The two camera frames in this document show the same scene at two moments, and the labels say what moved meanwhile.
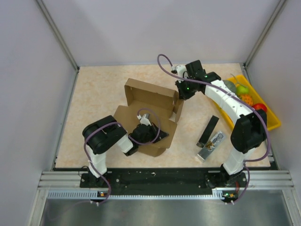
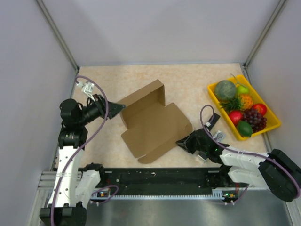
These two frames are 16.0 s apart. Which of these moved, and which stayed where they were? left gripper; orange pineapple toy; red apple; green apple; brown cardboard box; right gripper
Moved: brown cardboard box; left gripper; right gripper
Stayed: green apple; red apple; orange pineapple toy
